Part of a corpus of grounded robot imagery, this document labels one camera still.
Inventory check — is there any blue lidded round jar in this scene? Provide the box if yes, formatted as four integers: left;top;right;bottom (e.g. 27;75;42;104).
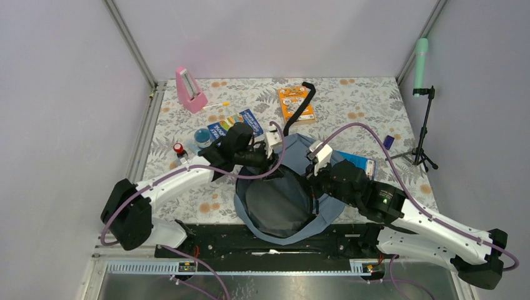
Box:
194;128;213;149

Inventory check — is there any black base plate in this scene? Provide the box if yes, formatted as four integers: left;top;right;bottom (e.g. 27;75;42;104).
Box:
154;224;391;267

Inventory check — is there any blue-grey student backpack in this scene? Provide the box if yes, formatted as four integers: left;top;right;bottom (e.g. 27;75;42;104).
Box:
233;81;346;246

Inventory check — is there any white orange pen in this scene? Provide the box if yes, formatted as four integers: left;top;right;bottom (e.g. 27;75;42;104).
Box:
202;102;230;110

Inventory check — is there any light blue glue stick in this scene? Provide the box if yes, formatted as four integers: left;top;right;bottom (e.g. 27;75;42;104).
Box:
184;139;200;155

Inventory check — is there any small purple eraser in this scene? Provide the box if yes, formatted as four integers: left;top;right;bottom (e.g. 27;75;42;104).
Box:
383;135;395;150

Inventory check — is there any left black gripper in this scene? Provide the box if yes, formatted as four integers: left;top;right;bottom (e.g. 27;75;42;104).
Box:
234;142;285;179

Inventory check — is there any black microphone tripod stand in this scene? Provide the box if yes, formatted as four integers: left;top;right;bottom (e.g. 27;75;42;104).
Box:
386;86;439;173

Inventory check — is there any light blue thin book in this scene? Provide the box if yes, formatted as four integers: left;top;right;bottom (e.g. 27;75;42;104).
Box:
339;151;377;179

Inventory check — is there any orange picture book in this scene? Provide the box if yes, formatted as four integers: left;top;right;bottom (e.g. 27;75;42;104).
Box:
277;86;316;125

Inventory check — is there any pink metronome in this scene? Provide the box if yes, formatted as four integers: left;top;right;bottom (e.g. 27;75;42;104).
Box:
176;66;208;114

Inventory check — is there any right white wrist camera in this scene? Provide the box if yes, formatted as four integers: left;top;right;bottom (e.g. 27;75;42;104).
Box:
306;141;333;176

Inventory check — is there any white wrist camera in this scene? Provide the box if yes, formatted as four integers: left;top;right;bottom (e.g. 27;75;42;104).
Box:
264;125;283;159
306;141;333;176

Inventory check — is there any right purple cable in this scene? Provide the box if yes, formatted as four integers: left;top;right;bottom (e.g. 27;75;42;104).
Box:
308;122;521;272

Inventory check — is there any blue treehouse book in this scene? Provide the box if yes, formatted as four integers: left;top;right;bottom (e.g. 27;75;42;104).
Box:
207;109;264;141

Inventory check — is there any purple cable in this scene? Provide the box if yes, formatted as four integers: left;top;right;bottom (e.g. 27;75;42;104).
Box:
99;121;286;247
308;122;521;272

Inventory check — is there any red capped small bottle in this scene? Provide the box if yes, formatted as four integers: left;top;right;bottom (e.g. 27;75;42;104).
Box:
173;142;188;160

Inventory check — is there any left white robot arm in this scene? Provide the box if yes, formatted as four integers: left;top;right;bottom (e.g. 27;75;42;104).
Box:
99;121;284;257

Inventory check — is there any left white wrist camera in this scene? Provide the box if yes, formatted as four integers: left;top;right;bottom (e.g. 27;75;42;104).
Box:
264;125;283;159

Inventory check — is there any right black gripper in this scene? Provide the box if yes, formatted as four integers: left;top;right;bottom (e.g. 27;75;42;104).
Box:
297;156;360;208

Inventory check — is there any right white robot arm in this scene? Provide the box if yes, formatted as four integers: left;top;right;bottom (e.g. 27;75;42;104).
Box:
304;160;508;290

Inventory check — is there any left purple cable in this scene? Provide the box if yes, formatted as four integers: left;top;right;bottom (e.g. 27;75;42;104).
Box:
99;121;286;247

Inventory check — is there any mint green microphone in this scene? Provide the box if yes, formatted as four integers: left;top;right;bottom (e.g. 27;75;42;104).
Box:
413;38;429;98

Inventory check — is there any floral table mat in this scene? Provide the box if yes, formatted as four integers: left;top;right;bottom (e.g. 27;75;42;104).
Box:
143;77;416;224

